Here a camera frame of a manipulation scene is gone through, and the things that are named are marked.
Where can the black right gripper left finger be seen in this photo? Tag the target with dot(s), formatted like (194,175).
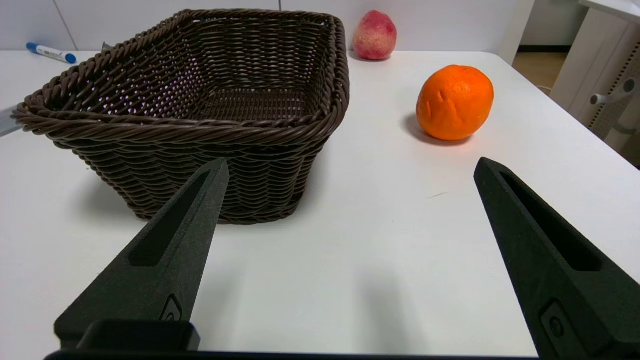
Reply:
(150,280)

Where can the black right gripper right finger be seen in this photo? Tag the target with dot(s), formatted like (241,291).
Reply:
(565,300)

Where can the brown woven wicker basket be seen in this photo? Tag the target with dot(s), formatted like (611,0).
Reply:
(125,150)

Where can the orange fruit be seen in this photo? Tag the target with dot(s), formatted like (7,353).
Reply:
(455,102)

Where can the white side desk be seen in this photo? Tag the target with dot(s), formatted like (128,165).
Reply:
(590,55)

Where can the white marker with blue cap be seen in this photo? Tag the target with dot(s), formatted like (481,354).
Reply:
(50,52)

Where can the pink peach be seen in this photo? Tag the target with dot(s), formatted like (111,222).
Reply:
(375,36)

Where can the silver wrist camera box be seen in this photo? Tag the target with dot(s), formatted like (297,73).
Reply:
(6,121)

